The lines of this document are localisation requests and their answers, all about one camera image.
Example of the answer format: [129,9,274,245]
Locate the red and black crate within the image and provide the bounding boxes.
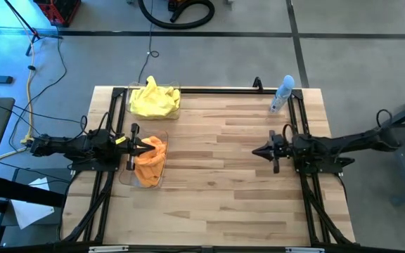
[33,0,82,28]

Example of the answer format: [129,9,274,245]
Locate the yellow extension cable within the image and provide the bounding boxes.
[0,6,79,162]

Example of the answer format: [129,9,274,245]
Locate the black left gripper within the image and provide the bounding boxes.
[115,122,156,172]

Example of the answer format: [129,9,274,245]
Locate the black aluminium table frame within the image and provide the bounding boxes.
[58,86,356,247]

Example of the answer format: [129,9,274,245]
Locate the white paper sheet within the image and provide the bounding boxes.
[11,177,55,230]

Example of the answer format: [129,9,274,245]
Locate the clear plastic basket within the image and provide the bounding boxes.
[119,129,169,190]
[127,79,182,121]

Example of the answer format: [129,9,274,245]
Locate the white metal bracket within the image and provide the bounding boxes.
[89,245,129,253]
[285,247,326,253]

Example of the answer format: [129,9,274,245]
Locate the black tripod stand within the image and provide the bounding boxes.
[4,0,63,56]

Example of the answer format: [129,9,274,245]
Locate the black vacuum hose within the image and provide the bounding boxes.
[138,0,216,30]

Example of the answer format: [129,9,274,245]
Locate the blue spray bottle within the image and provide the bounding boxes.
[269,74,296,114]

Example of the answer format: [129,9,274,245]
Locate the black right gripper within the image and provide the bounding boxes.
[252,129,295,174]

